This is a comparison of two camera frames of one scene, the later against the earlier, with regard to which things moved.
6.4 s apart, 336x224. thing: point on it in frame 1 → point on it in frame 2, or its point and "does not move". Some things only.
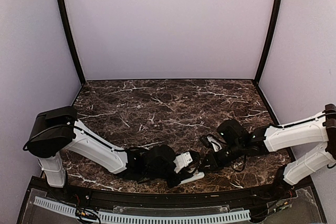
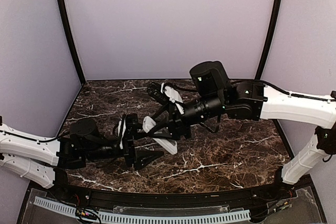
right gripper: [215, 164] → [176, 126]
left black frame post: [62, 17] does not move
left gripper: [182, 176] → [130, 157]
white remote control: [196, 176] → [148, 124]
